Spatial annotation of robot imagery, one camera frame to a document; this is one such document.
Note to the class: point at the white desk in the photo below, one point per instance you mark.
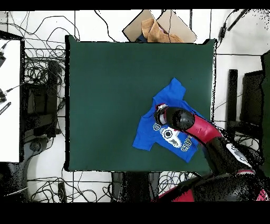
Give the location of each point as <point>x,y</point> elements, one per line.
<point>10,126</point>

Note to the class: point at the black striped bar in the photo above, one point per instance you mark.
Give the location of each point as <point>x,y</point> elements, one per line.
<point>5,108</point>

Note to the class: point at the dark green table cloth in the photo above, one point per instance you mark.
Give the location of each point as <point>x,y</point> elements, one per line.
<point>105,105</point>

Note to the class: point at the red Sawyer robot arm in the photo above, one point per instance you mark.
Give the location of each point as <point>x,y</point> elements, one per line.
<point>202,129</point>

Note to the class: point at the blue printed t-shirt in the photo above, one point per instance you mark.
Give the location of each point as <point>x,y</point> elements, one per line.
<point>147,135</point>

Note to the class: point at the thin black rod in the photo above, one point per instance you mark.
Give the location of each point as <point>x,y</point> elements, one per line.
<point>237,20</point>

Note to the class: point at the brown cardboard box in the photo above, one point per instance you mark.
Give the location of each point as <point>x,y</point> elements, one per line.
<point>179,27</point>

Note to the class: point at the green draped cloth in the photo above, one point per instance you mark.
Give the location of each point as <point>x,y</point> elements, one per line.
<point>266,105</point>

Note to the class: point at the black power adapter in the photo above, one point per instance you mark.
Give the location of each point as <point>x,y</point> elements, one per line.
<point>222,31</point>

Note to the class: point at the tan towel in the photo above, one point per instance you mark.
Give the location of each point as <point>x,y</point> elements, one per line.
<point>158,34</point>

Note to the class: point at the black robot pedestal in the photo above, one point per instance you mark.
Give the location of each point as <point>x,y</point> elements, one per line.
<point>135,186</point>

